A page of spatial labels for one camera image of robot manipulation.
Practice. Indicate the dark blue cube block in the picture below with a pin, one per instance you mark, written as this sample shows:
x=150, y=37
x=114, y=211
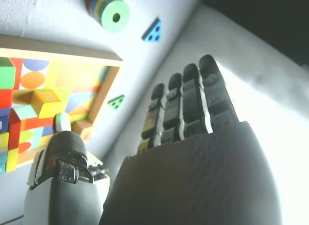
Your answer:
x=47, y=130

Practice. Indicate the yellow cube block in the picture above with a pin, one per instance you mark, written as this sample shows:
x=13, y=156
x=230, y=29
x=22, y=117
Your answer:
x=48, y=103

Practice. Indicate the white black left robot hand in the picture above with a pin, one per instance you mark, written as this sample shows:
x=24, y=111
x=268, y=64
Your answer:
x=188, y=176

